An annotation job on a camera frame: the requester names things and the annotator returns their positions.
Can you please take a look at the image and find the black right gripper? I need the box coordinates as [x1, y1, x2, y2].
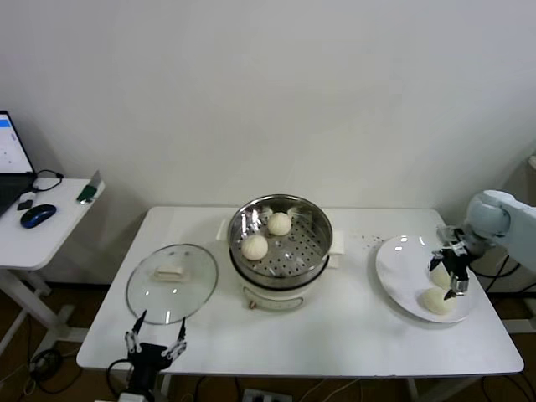
[426, 245, 477, 302]

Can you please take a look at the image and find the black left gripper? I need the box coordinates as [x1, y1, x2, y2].
[124, 310, 188, 393]

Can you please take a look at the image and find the white steamed baozi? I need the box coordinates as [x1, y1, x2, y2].
[420, 287, 457, 314]
[240, 234, 269, 261]
[429, 267, 454, 290]
[267, 211, 293, 237]

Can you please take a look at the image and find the glass lid with beige handle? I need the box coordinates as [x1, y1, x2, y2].
[125, 242, 220, 326]

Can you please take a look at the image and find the perforated steel steamer basket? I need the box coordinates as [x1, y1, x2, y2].
[228, 193, 335, 282]

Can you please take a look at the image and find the white round plate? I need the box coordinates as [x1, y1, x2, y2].
[375, 235, 482, 324]

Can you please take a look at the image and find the white floor power strip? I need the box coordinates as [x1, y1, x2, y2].
[242, 387, 294, 402]

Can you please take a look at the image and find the white electric cooker pot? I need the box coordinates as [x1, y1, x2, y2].
[215, 217, 348, 313]

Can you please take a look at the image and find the white side table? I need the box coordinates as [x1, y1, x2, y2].
[0, 176, 106, 357]

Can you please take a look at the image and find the blue computer mouse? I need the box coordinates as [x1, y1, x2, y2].
[19, 203, 58, 229]

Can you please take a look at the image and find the black laptop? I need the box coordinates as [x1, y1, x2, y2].
[0, 109, 38, 219]

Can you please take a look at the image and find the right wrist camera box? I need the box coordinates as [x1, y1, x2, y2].
[437, 224, 461, 244]

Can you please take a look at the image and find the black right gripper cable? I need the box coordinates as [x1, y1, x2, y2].
[469, 261, 510, 278]

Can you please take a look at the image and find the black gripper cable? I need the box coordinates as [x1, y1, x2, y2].
[106, 358, 137, 397]
[469, 261, 510, 278]

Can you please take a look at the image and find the black wall cable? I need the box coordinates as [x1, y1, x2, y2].
[485, 255, 523, 294]

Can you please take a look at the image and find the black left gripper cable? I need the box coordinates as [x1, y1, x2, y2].
[106, 358, 137, 397]

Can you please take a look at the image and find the floor adapter with black cable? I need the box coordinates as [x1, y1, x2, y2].
[0, 347, 80, 394]

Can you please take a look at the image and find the green handled tool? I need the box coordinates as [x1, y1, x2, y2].
[75, 169, 105, 205]

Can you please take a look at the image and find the black laptop cable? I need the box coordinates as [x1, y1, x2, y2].
[32, 168, 65, 193]

